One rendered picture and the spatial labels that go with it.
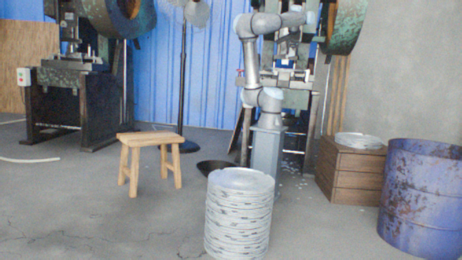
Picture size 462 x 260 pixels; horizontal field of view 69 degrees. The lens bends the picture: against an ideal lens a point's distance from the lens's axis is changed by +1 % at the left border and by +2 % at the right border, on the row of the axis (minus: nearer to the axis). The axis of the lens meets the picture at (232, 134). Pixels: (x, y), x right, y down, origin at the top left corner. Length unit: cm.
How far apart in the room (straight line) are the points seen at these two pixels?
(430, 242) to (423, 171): 33
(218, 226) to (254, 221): 15
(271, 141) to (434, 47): 272
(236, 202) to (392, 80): 307
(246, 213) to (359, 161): 99
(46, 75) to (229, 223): 219
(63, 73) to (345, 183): 228
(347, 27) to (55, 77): 226
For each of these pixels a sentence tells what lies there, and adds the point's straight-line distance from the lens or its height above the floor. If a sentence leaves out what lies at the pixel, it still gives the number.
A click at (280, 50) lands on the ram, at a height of 92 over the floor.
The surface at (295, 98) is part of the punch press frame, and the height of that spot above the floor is 58.
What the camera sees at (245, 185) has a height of 31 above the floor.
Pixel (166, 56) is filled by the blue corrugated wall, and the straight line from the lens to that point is 407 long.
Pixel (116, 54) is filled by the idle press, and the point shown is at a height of 79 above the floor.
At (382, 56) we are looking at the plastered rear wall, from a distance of 409.
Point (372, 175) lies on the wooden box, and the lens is 221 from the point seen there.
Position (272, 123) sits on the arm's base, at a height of 48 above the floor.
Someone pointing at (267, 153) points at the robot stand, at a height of 31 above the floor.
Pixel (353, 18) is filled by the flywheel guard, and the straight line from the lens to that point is 247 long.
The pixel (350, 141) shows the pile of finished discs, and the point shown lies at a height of 38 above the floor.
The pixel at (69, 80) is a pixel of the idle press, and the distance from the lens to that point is 303.
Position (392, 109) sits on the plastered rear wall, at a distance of 416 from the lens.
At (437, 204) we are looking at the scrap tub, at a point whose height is 27.
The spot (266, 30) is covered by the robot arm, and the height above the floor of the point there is 98.
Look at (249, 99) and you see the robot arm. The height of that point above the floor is 60.
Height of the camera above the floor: 81
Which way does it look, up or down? 12 degrees down
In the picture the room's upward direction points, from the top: 5 degrees clockwise
